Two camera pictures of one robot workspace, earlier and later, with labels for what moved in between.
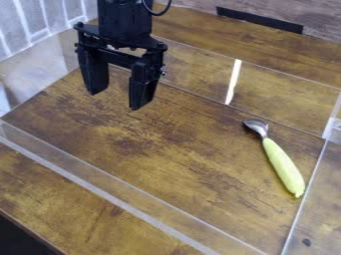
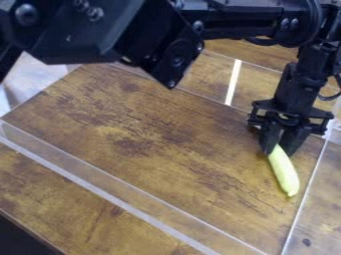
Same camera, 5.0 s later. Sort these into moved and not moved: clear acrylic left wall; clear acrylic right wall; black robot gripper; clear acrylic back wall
Moved: black robot gripper
Not moved: clear acrylic back wall; clear acrylic right wall; clear acrylic left wall
